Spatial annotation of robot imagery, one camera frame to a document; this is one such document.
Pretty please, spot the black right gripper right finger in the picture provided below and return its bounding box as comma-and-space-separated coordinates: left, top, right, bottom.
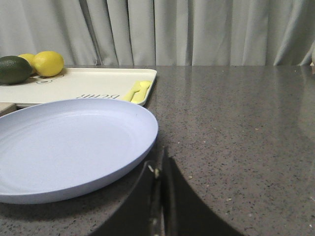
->
161, 148, 242, 236

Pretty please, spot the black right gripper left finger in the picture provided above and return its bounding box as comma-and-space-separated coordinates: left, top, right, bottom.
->
90, 161, 161, 236

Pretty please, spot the light blue round plate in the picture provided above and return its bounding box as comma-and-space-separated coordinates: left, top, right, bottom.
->
0, 98, 158, 205

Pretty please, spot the cream rectangular bear tray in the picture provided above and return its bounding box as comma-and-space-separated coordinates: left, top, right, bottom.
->
0, 68, 157, 107

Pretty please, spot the yellow lemon front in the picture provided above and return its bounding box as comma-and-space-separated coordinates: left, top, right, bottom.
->
33, 51, 64, 77

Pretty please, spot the yellow lemon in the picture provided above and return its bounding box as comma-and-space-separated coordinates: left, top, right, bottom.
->
19, 53, 36, 75
33, 51, 64, 77

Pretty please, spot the grey pleated curtain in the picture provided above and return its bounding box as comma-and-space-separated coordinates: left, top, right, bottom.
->
0, 0, 315, 66

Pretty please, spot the yellow lemon rear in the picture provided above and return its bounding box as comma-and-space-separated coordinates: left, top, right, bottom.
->
19, 53, 36, 75

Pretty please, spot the dark green lime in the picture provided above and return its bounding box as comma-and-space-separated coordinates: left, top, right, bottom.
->
0, 56, 32, 85

